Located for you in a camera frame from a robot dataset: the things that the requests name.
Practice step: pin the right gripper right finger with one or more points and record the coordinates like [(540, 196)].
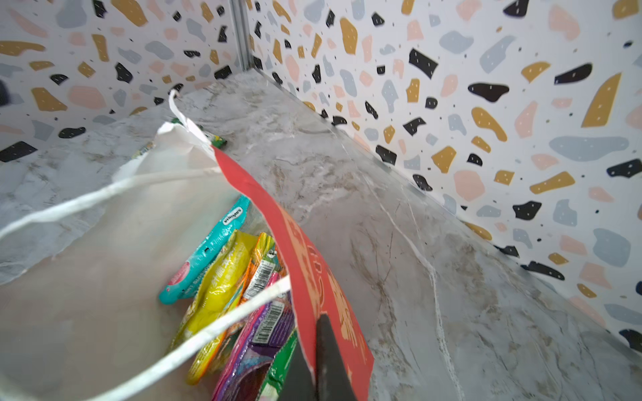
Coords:
[(332, 382)]

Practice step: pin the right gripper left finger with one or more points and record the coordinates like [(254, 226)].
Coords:
[(298, 384)]

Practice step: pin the green snack packet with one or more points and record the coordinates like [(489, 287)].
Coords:
[(276, 376)]

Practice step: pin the red paper bag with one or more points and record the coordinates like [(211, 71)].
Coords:
[(86, 323)]

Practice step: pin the purple snack packet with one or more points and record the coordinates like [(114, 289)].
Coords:
[(267, 330)]

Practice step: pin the orange snack packet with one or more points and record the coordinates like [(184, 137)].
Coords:
[(262, 265)]

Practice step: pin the yellow snack packet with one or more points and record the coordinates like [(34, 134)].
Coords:
[(217, 287)]

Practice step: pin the teal snack packet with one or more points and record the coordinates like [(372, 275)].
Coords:
[(185, 283)]

